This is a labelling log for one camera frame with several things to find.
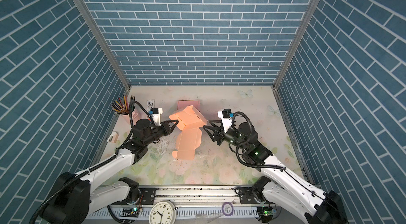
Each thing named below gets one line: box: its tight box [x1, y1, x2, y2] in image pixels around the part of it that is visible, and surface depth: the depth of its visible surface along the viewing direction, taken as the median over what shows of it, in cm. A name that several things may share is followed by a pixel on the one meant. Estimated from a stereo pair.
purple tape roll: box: [221, 201, 234, 217], surface depth 72 cm
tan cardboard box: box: [168, 105, 208, 161], surface depth 73 cm
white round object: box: [106, 131, 119, 144], surface depth 93 cm
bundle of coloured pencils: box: [111, 95, 136, 115], surface depth 95 cm
